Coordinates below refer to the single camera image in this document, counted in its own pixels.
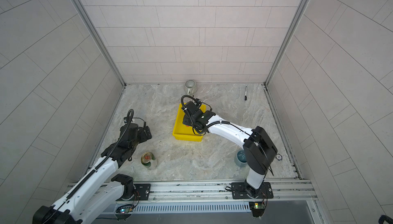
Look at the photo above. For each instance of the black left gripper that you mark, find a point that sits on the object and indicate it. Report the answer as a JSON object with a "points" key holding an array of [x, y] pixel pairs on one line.
{"points": [[145, 137]]}

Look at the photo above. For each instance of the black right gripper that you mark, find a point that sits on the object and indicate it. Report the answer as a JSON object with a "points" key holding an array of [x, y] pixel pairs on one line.
{"points": [[186, 119]]}

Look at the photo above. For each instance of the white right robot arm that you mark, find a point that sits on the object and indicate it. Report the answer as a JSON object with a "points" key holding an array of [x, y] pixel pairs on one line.
{"points": [[258, 147]]}

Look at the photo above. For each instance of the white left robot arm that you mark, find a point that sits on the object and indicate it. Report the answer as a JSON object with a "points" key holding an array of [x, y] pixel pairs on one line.
{"points": [[89, 175]]}

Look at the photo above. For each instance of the yellow plastic bin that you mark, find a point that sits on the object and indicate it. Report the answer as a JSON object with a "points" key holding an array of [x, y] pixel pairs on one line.
{"points": [[183, 132]]}

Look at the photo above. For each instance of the striped ceramic mug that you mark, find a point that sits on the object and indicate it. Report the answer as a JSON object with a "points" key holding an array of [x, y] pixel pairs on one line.
{"points": [[190, 87]]}

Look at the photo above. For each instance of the glass jar with coloured lid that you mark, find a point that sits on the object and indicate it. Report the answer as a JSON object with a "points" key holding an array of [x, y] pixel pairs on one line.
{"points": [[149, 161]]}

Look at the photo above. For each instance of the aluminium mounting rail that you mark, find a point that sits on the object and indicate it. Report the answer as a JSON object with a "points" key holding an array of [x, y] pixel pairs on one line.
{"points": [[188, 197]]}

